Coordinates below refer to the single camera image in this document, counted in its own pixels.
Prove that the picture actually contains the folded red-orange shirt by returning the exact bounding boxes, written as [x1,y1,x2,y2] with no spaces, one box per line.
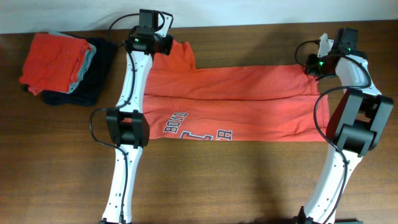
[19,33,96,95]

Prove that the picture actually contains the left black cable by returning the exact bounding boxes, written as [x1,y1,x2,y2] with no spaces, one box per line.
[88,11,174,224]

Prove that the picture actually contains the black cable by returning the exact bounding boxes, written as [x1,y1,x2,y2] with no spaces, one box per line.
[88,11,174,224]
[294,39,373,224]

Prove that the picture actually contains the folded dark navy garment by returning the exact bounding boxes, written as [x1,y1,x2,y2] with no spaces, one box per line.
[38,37,118,106]

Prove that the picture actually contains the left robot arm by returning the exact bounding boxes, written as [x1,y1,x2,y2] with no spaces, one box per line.
[100,9,174,223]

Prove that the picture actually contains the right black cable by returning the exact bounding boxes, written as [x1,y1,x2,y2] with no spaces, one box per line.
[294,39,373,224]

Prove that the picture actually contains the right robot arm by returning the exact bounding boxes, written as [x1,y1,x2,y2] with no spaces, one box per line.
[294,28,394,224]

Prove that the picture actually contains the folded grey shirt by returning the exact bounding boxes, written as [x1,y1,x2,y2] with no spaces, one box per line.
[44,34,96,93]

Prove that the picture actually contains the orange-red t-shirt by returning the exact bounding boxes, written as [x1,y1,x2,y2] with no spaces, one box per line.
[144,42,330,142]

